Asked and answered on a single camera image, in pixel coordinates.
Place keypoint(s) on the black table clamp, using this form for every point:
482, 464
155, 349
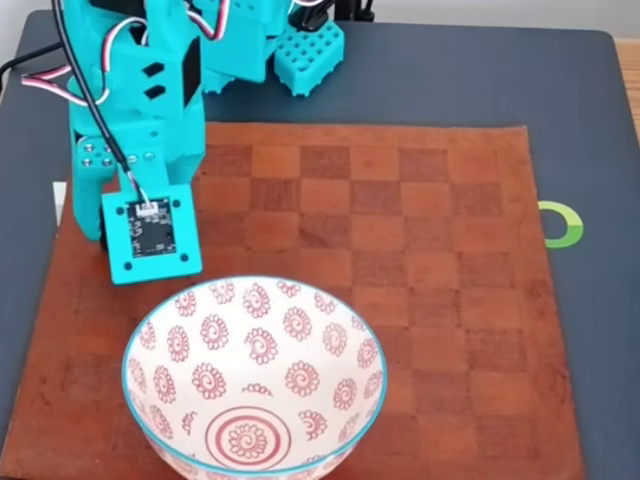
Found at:
357, 10

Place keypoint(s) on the dark grey desk mat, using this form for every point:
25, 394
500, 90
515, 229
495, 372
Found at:
450, 75

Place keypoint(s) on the white paper sheet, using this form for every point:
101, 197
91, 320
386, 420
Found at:
59, 202

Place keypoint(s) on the turquoise camera mount with board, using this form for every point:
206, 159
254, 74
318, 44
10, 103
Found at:
155, 235

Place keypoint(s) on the brown leather chessboard mat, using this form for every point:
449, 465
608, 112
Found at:
400, 300

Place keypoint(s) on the white bowl with red flowers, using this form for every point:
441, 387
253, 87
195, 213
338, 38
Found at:
255, 370

